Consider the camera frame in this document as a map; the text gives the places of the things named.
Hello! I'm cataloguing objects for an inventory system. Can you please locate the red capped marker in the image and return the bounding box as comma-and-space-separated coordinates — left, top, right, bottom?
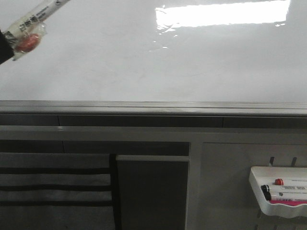
274, 178, 307, 186

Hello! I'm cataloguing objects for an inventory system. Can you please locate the white taped marker pen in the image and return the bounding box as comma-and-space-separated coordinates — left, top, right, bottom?
3, 0, 68, 61

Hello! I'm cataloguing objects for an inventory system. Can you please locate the white plastic marker tray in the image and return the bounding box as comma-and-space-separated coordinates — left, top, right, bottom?
249, 166, 307, 219

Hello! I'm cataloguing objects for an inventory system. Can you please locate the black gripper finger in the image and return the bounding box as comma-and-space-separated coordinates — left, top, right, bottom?
0, 32, 13, 64

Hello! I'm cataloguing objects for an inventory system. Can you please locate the grey striped fabric organizer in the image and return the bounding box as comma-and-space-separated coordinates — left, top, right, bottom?
0, 152, 120, 230

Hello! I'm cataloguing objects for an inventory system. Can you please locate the dark grey panel board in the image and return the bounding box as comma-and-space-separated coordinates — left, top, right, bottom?
117, 156, 189, 230

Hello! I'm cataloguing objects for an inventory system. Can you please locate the white whiteboard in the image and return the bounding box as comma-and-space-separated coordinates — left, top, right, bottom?
0, 0, 307, 115

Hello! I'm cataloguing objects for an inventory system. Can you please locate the white metal frame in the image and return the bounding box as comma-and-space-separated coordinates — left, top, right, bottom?
0, 126, 307, 230

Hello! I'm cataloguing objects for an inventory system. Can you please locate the pink eraser pad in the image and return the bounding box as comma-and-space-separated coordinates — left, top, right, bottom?
269, 200, 307, 207

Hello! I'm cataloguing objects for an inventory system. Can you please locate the black capped marker upper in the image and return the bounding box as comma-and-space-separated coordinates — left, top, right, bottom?
261, 184, 307, 194

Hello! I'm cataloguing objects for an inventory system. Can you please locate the black capped marker lower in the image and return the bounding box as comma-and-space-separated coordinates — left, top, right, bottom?
263, 192, 307, 202

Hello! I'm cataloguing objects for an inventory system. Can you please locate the black capped marker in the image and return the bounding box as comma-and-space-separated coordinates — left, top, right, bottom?
261, 184, 307, 194
263, 192, 307, 202

